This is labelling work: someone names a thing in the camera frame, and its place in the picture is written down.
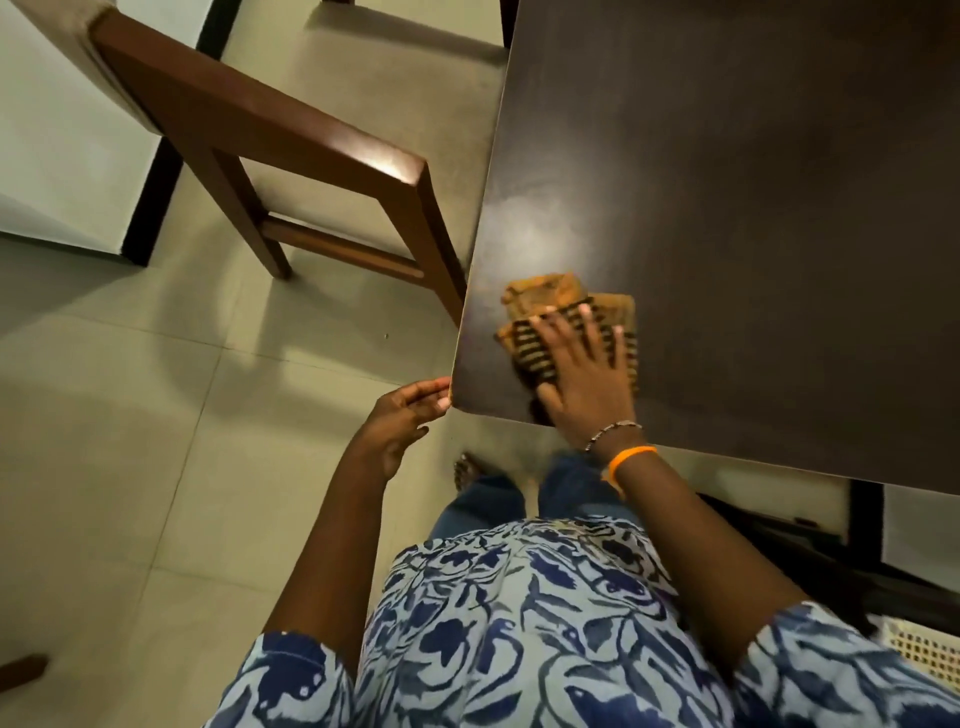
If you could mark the person's left fingers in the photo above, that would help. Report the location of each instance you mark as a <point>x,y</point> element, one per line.
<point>427,397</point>

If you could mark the person's right hand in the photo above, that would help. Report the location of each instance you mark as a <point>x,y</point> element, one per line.
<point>592,390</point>

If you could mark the orange wristband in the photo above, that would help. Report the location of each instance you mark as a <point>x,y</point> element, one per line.
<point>628,454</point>

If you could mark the person's right forearm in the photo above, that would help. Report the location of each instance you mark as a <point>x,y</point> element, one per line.
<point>697,555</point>

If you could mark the black door frame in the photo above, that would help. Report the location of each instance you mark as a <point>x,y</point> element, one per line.
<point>154,195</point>

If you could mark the person's right little finger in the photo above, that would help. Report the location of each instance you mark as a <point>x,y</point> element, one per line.
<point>622,351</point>

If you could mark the blue jeans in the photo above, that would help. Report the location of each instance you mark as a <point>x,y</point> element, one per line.
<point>480,506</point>

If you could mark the blue white patterned shirt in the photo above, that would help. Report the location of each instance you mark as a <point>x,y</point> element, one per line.
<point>525,637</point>

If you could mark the orange striped cleaning cloth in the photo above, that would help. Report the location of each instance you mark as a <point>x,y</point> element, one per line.
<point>540,300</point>

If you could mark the white plastic lattice basket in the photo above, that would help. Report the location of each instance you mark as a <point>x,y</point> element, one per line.
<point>922,649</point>

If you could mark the dark wooden chair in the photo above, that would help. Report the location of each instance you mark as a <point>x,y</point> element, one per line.
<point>817,570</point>

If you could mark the person's left hand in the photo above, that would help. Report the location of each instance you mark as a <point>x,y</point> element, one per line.
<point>390,431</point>

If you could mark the person's left forearm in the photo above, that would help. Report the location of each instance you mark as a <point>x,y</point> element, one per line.
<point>337,555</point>

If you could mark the brown wooden cushioned chair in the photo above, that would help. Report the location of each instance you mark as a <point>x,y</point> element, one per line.
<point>247,120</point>

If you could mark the person's right middle finger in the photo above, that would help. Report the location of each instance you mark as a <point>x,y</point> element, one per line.
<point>566,334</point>

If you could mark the brown wooden furniture leg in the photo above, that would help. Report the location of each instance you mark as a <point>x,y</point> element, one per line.
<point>21,671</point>

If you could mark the person's right thumb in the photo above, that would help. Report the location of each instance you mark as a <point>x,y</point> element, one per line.
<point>549,401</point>

